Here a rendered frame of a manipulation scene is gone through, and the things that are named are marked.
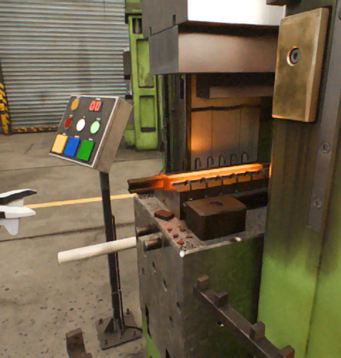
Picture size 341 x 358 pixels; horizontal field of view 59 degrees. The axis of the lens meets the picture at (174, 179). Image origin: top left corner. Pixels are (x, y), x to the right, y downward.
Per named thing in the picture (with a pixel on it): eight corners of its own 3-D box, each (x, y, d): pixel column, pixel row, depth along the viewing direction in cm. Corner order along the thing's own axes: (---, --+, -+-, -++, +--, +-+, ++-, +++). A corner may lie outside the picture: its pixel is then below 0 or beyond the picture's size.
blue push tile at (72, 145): (73, 156, 118) (79, 138, 118) (63, 154, 122) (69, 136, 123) (76, 158, 119) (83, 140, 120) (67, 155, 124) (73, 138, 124)
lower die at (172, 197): (179, 219, 77) (179, 188, 75) (154, 194, 95) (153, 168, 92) (305, 194, 93) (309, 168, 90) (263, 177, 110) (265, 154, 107)
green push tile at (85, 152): (87, 160, 111) (94, 141, 112) (76, 157, 116) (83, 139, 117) (91, 162, 112) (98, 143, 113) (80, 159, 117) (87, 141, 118)
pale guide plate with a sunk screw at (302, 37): (306, 122, 50) (320, 7, 45) (271, 116, 58) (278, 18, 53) (316, 121, 51) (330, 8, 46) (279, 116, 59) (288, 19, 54)
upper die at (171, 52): (177, 72, 66) (177, 25, 63) (149, 74, 84) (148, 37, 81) (321, 72, 82) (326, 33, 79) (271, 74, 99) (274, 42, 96)
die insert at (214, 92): (209, 99, 75) (209, 73, 73) (195, 97, 82) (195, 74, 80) (302, 94, 86) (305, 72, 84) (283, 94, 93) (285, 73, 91)
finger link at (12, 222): (39, 232, 65) (1, 229, 67) (35, 207, 63) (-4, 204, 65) (30, 239, 62) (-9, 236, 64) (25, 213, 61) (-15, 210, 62)
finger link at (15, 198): (33, 207, 79) (-4, 219, 72) (29, 185, 77) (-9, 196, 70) (40, 209, 77) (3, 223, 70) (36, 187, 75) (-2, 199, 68)
